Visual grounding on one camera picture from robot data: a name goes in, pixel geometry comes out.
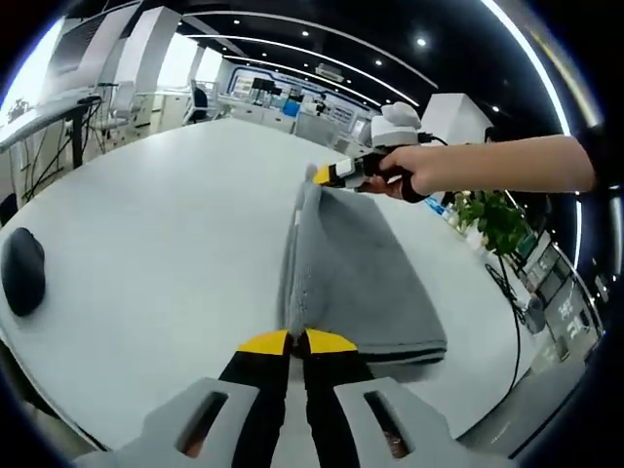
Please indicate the white table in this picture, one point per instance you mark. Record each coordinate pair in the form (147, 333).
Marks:
(161, 234)

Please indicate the white office chair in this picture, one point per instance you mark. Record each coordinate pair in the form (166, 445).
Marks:
(117, 105)

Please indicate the green potted plant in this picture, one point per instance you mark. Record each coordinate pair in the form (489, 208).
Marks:
(492, 219)

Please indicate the black office chair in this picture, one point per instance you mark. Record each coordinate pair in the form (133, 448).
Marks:
(197, 102)

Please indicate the person's right hand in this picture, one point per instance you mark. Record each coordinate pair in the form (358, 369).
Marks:
(419, 166)

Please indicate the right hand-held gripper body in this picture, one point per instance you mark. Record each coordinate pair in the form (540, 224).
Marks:
(397, 127)

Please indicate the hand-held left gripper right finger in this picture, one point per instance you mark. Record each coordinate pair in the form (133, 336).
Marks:
(351, 419)

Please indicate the black computer mouse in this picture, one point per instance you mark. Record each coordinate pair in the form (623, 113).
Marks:
(23, 273)

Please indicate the ceiling air conditioner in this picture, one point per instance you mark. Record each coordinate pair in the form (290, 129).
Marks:
(330, 72)

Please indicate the grey towel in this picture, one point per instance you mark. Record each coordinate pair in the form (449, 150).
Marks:
(351, 273)

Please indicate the white side desk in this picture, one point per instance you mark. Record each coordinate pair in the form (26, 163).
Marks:
(44, 117)

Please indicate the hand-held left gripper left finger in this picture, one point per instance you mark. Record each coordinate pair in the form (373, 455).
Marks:
(234, 424)

